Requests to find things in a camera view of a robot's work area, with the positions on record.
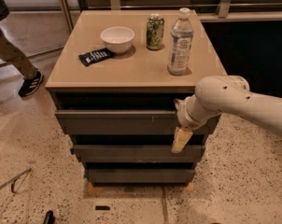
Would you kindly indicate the black white sneaker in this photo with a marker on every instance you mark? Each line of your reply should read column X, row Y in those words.
column 29, row 86

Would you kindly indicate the white ceramic bowl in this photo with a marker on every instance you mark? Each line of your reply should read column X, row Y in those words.
column 118, row 39

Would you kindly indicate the metal rod on floor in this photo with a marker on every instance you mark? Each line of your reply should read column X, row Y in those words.
column 12, row 181

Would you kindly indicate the black object on floor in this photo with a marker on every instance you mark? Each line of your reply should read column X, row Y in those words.
column 49, row 218

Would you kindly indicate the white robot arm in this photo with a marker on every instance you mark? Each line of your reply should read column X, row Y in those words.
column 225, row 94

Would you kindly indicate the grey middle drawer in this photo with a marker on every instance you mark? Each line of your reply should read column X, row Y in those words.
column 137, row 153

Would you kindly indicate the green drink can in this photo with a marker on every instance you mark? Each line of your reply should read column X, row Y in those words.
column 155, row 25

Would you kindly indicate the grey drawer cabinet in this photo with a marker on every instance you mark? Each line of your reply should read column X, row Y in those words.
column 135, row 80

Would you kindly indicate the grey bottom drawer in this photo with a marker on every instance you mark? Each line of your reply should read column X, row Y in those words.
column 121, row 176

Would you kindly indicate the walking person leg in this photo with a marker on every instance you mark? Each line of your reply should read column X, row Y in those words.
column 11, row 54

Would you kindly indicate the clear plastic water bottle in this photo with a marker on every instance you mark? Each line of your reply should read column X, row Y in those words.
column 181, row 40

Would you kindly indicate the grey drawer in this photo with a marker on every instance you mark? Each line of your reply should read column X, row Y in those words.
column 121, row 176
column 117, row 122
column 137, row 153

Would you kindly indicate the grey top drawer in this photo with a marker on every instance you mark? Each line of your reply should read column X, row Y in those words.
column 117, row 122

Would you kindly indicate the dark blue snack packet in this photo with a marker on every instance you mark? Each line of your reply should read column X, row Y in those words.
column 95, row 56

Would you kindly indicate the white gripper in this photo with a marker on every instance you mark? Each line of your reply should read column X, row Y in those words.
column 183, row 116

